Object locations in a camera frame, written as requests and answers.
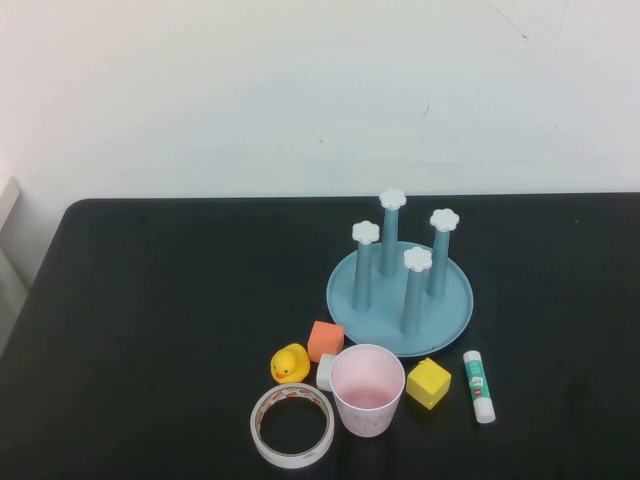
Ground white foam cube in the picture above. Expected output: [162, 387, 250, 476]
[315, 352, 342, 392]

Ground orange foam cube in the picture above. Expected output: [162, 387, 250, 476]
[306, 320, 346, 363]

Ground yellow plastic cube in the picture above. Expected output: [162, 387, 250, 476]
[405, 357, 453, 412]

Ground blue cup stand, white caps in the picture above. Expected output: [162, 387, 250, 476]
[325, 188, 475, 358]

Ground white panel edge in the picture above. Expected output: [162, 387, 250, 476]
[0, 175, 30, 351]

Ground white tape roll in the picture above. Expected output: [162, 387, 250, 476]
[249, 382, 336, 470]

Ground pale pink plastic cup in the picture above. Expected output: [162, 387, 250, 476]
[329, 343, 406, 440]

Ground green and white glue stick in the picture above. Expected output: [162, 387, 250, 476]
[462, 349, 497, 425]

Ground yellow rubber duck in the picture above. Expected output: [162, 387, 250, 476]
[270, 342, 311, 385]

